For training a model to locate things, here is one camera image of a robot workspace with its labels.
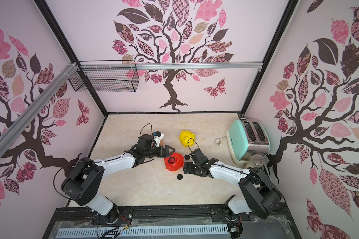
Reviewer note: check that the red piggy bank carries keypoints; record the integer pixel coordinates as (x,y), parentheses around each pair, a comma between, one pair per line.
(174,162)

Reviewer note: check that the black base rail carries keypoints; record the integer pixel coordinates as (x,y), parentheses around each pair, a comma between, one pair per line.
(215,212)

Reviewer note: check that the black wire basket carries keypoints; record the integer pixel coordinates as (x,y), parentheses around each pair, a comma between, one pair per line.
(106,76)

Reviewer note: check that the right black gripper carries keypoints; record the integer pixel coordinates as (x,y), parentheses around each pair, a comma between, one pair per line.
(194,163)

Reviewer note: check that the mint green toaster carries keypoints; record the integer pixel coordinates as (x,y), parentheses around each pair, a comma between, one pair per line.
(245,138)

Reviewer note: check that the back aluminium rail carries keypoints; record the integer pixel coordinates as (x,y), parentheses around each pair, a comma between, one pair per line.
(173,66)

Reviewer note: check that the yellow piggy bank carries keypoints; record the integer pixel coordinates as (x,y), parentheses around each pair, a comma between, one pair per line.
(187,138)

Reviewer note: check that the left aluminium rail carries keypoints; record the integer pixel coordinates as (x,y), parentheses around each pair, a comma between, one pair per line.
(31,111)

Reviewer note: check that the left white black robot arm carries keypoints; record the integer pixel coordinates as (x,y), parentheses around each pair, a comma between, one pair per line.
(82,183)

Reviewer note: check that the aluminium rail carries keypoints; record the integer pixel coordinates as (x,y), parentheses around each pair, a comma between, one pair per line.
(173,66)
(31,111)

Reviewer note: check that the glass jar black lid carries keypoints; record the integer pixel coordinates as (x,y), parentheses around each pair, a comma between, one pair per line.
(256,160)

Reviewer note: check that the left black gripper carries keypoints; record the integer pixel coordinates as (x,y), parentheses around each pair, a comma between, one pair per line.
(167,151)

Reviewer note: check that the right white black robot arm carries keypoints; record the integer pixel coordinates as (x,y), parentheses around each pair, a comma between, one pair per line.
(259,194)

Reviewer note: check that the white cable duct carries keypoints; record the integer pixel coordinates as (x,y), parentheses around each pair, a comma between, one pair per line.
(145,231)

